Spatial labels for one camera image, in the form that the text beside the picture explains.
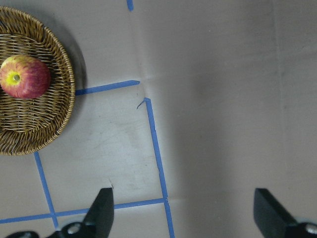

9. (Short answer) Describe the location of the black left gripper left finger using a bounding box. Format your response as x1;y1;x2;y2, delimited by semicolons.
4;187;114;238

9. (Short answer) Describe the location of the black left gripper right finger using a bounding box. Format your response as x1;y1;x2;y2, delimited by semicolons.
253;188;317;238

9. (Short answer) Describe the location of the red yellow apple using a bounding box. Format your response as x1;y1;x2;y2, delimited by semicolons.
0;55;51;99

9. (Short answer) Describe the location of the round woven wicker basket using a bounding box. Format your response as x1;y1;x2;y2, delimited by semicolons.
0;6;75;156

